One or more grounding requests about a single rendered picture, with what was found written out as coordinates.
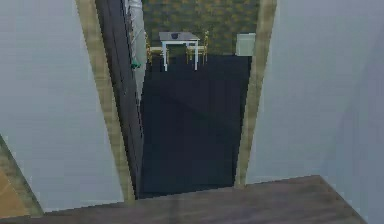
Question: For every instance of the dark brown room door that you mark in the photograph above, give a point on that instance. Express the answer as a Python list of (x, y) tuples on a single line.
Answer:
[(120, 83)]

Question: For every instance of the white cabinet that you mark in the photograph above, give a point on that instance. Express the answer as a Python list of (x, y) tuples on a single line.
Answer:
[(245, 44)]

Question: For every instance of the white table grey top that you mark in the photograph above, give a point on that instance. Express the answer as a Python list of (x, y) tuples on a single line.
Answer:
[(179, 37)]

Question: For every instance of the dark bowl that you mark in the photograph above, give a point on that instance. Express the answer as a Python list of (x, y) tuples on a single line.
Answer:
[(174, 35)]

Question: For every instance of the yellow wooden chair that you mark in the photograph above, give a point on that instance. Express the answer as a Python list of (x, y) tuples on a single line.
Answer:
[(151, 50), (200, 49)]

